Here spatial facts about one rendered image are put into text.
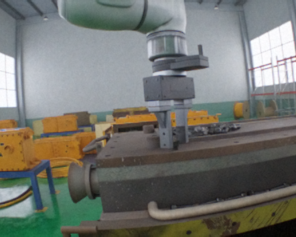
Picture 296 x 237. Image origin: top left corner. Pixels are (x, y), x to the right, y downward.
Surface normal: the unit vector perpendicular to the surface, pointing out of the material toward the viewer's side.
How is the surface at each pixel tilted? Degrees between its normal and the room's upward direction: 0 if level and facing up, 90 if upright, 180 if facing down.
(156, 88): 90
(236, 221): 90
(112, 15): 137
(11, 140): 90
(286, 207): 90
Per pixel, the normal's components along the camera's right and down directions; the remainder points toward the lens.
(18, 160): 0.08, 0.06
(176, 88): 0.74, -0.02
